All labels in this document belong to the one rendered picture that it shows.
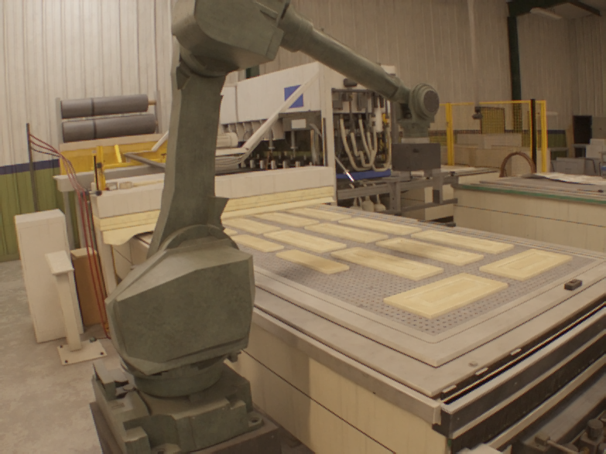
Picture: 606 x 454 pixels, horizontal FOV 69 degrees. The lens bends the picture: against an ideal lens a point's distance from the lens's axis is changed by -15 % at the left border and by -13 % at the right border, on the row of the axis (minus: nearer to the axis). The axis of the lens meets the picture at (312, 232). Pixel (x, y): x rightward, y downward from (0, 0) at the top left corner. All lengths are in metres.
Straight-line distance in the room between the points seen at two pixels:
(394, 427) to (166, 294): 0.83
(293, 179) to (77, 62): 4.83
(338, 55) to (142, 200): 2.35
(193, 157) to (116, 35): 6.68
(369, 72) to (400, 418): 1.42
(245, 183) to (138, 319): 2.89
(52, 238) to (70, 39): 4.70
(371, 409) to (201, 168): 1.09
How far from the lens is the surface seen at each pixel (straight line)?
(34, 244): 4.31
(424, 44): 12.18
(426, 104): 2.39
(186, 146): 1.97
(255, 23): 1.75
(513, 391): 1.64
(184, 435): 1.79
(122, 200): 3.99
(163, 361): 1.66
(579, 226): 5.66
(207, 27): 1.67
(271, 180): 4.47
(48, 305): 4.43
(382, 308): 1.96
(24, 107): 8.21
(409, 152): 2.38
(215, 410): 1.78
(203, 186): 1.98
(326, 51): 2.11
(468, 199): 6.48
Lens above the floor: 1.55
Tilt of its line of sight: 11 degrees down
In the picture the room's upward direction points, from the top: 3 degrees counter-clockwise
